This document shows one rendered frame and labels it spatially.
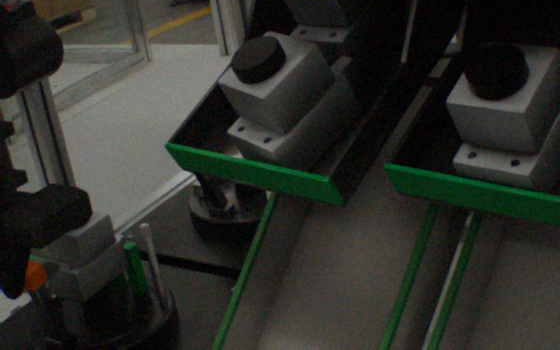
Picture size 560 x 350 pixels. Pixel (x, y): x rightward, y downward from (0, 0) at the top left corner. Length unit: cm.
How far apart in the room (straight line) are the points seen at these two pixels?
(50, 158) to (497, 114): 66
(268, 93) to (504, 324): 22
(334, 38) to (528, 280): 20
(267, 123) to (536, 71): 15
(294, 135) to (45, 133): 54
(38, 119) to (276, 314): 43
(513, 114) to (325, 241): 26
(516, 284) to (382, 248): 10
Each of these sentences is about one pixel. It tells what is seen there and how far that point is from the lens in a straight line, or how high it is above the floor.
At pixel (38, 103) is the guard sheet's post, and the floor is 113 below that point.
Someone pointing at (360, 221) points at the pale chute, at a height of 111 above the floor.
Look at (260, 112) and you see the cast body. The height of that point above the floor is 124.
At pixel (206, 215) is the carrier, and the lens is 95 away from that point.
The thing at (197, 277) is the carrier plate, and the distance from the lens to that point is 88.
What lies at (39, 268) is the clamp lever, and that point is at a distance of 75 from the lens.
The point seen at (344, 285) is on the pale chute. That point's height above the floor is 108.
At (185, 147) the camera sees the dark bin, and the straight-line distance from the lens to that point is 54.
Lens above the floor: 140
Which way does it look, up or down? 23 degrees down
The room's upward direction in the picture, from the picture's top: 10 degrees counter-clockwise
